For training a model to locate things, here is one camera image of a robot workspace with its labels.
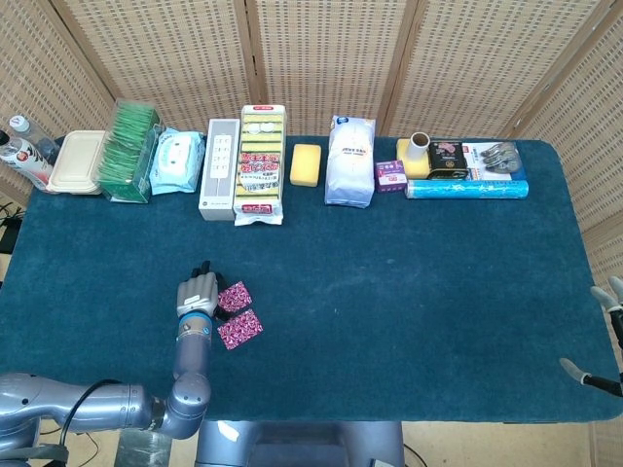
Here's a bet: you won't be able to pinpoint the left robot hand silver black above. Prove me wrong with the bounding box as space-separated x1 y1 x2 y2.
175 261 234 322

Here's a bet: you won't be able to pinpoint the right robot hand grey fingertips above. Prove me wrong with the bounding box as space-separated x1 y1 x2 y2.
559 275 623 396

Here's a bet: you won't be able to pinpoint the pink white patterned rectangular block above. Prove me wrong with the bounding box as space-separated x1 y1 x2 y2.
217 308 265 351
217 280 254 314

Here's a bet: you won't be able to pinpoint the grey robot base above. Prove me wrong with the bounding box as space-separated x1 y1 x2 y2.
194 420 406 467

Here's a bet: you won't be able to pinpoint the white power strip box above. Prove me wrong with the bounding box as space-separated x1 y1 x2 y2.
198 118 242 223

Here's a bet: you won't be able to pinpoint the light blue wet wipes pack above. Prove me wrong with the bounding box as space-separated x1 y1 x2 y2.
149 126 206 197

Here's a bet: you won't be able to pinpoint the yellow sponge multipack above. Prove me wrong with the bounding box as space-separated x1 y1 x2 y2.
233 104 288 228

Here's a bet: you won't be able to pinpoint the green tea bag box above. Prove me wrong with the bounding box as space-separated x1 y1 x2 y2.
96 98 165 204

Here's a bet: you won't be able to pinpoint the shiny metal floor plate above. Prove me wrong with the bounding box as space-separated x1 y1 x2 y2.
118 430 172 467

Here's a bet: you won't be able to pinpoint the plain yellow sponge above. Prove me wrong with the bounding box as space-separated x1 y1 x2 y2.
289 143 323 187

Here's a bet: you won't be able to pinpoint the beige lidded lunch box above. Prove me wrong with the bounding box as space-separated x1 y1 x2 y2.
46 129 108 197

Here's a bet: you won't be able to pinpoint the blue felt table cover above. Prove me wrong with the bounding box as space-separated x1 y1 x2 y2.
0 135 623 423

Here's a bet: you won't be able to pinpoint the white paper bag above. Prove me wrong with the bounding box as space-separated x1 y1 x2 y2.
324 115 379 209

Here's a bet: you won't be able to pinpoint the blue cling film roll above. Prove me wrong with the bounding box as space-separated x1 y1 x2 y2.
404 178 531 200

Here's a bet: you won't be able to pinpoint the white bottle red print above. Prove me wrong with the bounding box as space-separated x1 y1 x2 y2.
0 129 55 191

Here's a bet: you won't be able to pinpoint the clear bottle white cap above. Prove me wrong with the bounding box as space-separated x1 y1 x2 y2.
9 115 62 164

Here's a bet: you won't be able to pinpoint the small purple box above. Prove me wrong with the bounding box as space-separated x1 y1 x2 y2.
374 159 409 195

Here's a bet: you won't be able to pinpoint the black tin can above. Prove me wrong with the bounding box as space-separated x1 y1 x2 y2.
426 140 471 181

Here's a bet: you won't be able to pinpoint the yellow sponge under roll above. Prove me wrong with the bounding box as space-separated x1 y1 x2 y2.
395 138 432 180

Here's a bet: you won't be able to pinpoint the woven wooden folding screen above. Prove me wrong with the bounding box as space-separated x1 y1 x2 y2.
0 0 623 467

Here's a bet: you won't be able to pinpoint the white paper roll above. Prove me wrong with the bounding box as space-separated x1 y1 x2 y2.
407 131 430 162

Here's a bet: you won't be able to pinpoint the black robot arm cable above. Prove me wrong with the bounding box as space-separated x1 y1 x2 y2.
56 380 114 461

